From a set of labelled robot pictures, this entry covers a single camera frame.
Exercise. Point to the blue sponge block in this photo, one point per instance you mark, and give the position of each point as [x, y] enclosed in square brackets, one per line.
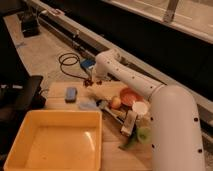
[70, 95]

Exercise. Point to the peach colored fruit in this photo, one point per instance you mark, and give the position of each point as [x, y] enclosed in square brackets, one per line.
[115, 102]

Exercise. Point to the yellow plastic tray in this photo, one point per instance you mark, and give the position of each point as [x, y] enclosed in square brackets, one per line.
[57, 140]

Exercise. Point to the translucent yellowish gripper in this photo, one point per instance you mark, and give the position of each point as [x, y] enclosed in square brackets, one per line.
[95, 77]

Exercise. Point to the white cup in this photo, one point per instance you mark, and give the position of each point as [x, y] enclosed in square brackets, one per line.
[140, 108]

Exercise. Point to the dark red grape bunch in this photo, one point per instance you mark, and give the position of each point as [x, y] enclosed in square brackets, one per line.
[90, 82]

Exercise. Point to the black handled brush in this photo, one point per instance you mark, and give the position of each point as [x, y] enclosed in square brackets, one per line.
[103, 105]

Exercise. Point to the black device on floor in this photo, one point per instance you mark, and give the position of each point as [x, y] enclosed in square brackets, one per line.
[29, 24]

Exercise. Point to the blue electronic box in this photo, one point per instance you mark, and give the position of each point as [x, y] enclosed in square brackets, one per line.
[87, 64]

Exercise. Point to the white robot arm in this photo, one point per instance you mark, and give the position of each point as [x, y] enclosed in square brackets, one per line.
[175, 125]

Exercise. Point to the orange bowl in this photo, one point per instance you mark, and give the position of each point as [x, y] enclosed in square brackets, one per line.
[128, 97]

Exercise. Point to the long metal rail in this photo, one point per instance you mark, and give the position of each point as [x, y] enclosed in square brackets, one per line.
[146, 44]

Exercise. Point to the wooden block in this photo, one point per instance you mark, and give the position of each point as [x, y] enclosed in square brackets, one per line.
[129, 123]

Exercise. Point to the light blue cloth piece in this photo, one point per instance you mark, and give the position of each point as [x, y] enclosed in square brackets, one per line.
[87, 106]

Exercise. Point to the wooden board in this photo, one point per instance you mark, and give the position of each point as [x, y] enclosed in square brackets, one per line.
[136, 158]

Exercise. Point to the black chair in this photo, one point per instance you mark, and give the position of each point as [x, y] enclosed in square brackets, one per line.
[18, 102]

